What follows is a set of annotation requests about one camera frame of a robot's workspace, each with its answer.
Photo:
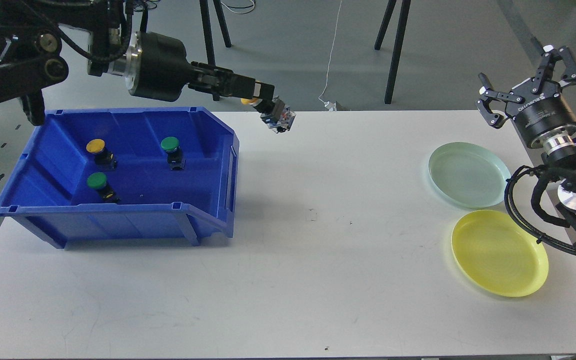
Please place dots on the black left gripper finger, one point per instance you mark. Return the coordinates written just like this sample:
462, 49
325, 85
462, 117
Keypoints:
223, 82

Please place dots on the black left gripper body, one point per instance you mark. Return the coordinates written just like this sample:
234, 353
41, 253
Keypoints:
159, 70

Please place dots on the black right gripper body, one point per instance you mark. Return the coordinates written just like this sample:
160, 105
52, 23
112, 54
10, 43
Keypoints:
541, 113

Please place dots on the yellow push button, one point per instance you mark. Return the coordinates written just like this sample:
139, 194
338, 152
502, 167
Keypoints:
278, 116
103, 158

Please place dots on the green push button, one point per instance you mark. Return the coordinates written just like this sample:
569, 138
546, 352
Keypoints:
98, 181
175, 157

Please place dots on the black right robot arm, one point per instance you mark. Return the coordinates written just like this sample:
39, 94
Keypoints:
553, 198

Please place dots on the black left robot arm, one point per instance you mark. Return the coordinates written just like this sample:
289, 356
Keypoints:
112, 35

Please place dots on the pale green plate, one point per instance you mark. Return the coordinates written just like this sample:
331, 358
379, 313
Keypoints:
467, 175

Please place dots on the yellow plate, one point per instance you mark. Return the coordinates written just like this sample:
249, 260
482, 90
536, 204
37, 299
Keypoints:
497, 255

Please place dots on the black tripod legs right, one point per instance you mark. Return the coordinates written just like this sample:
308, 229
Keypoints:
403, 18

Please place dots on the blue plastic storage bin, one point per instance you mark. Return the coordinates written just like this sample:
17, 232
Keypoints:
47, 192

